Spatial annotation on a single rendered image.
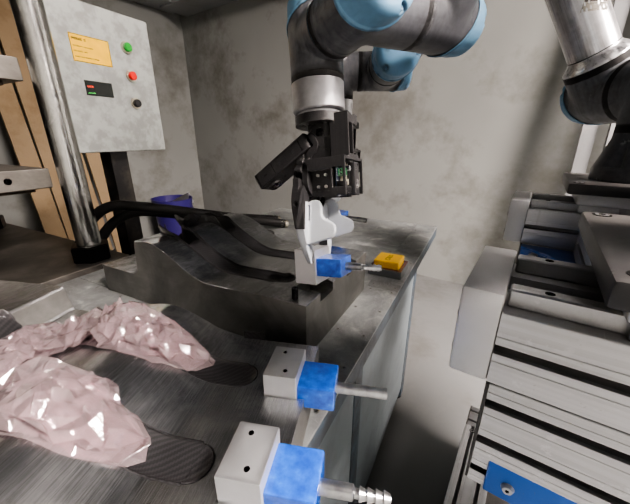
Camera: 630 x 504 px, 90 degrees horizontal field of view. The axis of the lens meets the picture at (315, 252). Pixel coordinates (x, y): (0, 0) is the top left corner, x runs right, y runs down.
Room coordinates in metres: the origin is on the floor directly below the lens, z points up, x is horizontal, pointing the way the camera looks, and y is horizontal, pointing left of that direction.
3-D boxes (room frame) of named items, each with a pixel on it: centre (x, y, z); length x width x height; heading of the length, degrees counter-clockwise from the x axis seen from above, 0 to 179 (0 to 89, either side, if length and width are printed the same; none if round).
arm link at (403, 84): (0.75, -0.15, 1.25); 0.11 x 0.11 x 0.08; 87
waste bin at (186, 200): (3.41, 1.53, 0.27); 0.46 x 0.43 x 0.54; 145
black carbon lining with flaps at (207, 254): (0.61, 0.16, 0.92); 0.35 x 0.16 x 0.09; 62
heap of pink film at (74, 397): (0.28, 0.26, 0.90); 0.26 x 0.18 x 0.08; 80
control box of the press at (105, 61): (1.14, 0.69, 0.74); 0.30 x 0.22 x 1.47; 152
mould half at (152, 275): (0.63, 0.17, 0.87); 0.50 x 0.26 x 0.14; 62
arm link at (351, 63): (0.77, -0.05, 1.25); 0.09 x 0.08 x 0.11; 87
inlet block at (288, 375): (0.28, -0.01, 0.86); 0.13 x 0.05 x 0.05; 80
